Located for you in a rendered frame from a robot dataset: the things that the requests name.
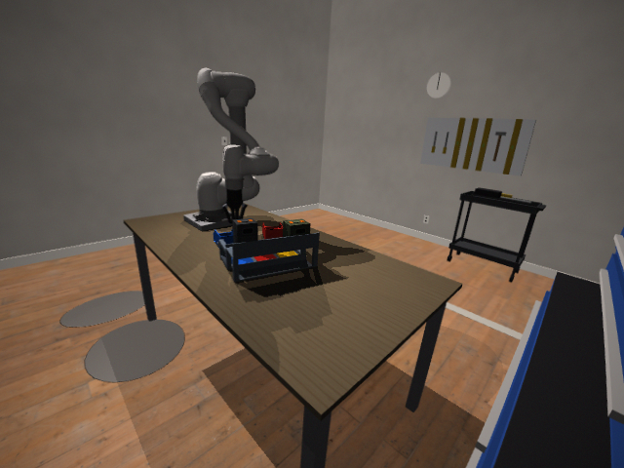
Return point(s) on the dark grey metal shelf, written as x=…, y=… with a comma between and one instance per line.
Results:
x=267, y=257

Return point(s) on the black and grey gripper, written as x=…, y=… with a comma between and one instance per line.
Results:
x=234, y=202

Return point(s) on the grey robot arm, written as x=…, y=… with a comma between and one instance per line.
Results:
x=239, y=170

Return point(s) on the blue bin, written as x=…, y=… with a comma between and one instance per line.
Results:
x=225, y=236

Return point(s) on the red bin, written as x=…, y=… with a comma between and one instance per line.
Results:
x=272, y=231

